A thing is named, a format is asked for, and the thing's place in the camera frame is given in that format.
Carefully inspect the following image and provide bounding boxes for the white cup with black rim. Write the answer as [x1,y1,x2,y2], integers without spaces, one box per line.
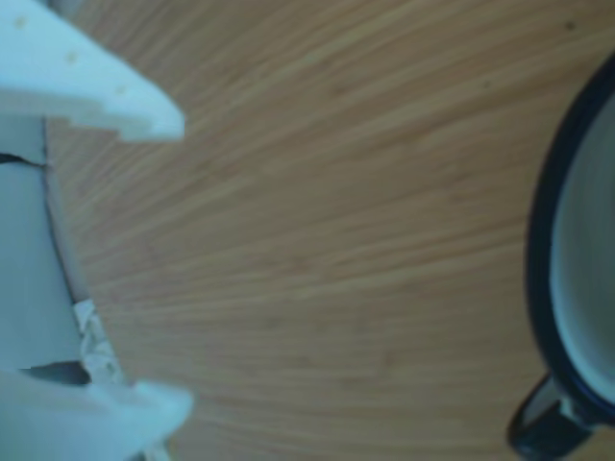
[506,50,615,460]

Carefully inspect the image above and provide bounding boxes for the white knitted blanket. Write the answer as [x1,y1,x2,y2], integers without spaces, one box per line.
[71,297,170,461]

